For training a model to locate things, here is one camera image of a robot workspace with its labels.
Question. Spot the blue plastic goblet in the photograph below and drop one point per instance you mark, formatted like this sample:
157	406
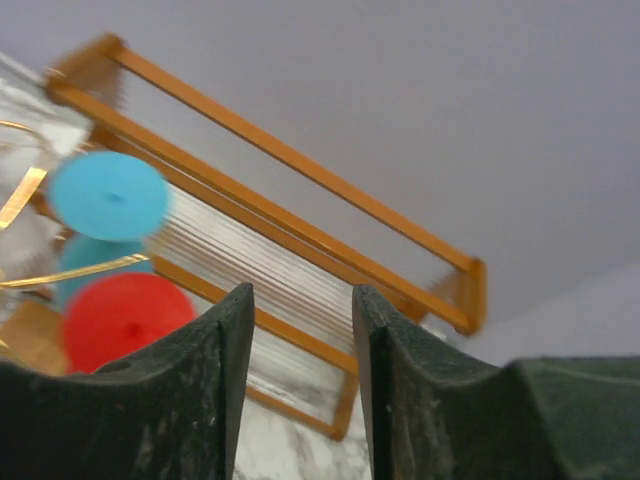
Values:
112	202

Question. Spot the clear ribbed wine glass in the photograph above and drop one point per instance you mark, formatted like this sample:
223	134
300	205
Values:
26	159

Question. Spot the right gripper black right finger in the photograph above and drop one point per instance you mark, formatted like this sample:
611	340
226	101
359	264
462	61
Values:
434	412

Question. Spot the gold wire wine glass rack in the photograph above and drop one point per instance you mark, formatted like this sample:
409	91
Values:
13	293

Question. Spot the wooden shelf rack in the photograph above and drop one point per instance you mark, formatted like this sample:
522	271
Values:
71	81

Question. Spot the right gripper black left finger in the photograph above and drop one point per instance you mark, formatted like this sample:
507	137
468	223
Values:
171	410

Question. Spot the wooden rack base board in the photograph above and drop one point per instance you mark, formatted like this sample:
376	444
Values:
32	337

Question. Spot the red plastic goblet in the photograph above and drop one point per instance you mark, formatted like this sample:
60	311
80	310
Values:
119	314

